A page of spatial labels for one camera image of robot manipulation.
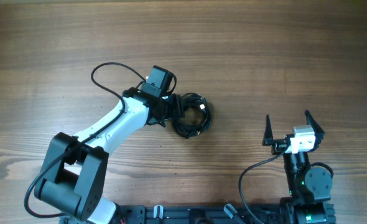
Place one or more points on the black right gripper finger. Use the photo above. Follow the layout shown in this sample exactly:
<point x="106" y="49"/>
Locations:
<point x="268" y="139"/>
<point x="319" y="132"/>

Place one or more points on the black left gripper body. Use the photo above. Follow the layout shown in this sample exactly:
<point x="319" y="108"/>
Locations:
<point x="171" y="109"/>

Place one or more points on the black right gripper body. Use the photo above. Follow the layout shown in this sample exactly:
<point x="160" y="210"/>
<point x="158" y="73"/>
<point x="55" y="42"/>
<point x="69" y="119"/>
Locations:
<point x="280" y="143"/>

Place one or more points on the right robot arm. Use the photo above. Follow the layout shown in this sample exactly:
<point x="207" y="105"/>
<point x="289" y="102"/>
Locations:
<point x="309" y="183"/>

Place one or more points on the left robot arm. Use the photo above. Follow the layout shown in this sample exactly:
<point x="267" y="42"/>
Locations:
<point x="72" y="176"/>

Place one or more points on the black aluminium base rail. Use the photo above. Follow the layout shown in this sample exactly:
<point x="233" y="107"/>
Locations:
<point x="202" y="214"/>

